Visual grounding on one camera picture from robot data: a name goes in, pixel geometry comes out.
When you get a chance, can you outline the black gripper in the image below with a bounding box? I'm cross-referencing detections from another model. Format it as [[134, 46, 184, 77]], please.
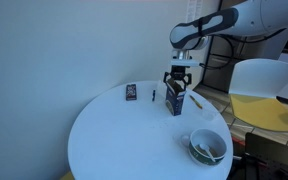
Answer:
[[163, 66, 192, 88]]

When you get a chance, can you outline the white plastic spoon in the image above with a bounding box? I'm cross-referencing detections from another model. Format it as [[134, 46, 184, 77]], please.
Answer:
[[199, 144, 216, 162]]

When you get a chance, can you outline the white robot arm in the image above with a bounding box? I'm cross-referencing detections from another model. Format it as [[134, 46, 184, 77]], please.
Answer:
[[169, 0, 288, 51]]

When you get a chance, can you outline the yellow crayon marker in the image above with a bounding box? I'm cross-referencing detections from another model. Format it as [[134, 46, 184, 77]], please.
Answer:
[[189, 95, 203, 109]]

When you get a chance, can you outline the round white table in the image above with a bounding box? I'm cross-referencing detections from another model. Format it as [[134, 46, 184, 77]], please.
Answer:
[[68, 81, 233, 180]]

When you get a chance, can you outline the white chair yellow seat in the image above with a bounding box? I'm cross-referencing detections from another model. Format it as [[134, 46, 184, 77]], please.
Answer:
[[229, 59, 288, 132]]

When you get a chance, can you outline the blue pasta box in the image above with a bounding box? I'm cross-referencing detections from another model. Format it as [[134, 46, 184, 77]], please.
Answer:
[[166, 79, 186, 116]]

